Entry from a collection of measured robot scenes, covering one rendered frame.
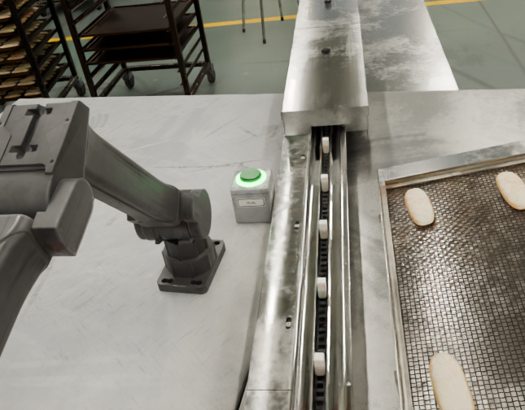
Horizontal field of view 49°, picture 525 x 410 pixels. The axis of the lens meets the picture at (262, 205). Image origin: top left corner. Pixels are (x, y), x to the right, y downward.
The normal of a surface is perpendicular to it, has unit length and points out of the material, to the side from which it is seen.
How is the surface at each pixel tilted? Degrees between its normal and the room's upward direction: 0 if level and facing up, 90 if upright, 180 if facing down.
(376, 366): 0
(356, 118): 90
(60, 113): 19
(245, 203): 90
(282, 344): 0
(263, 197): 90
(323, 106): 0
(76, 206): 90
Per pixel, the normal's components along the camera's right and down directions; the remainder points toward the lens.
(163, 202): 0.96, 0.00
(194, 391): -0.13, -0.81
